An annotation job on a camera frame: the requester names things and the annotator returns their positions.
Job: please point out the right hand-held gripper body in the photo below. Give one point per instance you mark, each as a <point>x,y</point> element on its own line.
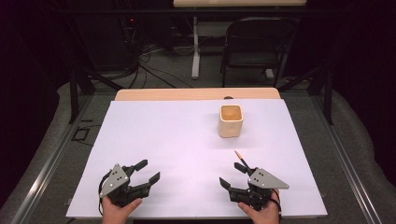
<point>264,181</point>

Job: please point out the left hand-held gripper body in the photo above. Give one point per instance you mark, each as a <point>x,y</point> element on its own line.
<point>116,182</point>

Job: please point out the black pencil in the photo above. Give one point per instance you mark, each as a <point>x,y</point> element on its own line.
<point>241,158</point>

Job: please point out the beige square pen holder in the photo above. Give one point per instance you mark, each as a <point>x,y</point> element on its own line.
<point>230,127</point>

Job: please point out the person's left hand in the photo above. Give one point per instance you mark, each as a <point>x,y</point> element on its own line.
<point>115,214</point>

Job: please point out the person's right hand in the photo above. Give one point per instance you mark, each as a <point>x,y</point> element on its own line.
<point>264,215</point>

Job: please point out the white table mat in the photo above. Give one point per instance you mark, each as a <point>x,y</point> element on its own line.
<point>174,146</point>

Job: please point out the light wooden table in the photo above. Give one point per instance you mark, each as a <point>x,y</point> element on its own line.
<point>174,94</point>

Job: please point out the white desk leg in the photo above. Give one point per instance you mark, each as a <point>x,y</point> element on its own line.
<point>195,56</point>

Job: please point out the black folding chair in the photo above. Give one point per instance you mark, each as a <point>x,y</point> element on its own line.
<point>258,43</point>

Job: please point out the light desk top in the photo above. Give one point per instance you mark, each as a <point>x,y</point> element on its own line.
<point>239,2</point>

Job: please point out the aluminium floor rail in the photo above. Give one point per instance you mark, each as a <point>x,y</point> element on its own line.
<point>345,161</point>
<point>46,169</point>

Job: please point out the black metal frame stand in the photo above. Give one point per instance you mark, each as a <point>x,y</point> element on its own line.
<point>74,93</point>
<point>327,93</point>

